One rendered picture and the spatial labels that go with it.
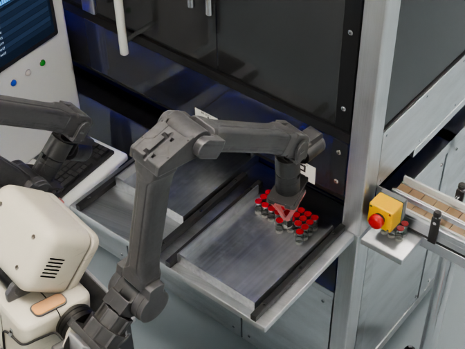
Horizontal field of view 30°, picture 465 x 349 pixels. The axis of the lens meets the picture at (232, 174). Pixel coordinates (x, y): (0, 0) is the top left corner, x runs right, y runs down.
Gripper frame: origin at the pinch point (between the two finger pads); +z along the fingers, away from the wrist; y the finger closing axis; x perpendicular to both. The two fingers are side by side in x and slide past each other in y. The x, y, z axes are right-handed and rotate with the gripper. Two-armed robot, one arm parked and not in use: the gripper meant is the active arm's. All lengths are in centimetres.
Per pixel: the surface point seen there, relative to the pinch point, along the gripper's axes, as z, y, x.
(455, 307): 118, 81, -34
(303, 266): 23.9, 4.9, -2.3
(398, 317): 101, 56, -19
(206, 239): 25.2, 4.6, 25.9
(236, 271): 25.1, -2.4, 13.4
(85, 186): 33, 15, 73
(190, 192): 25.7, 19.0, 38.2
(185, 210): 25.4, 11.9, 36.3
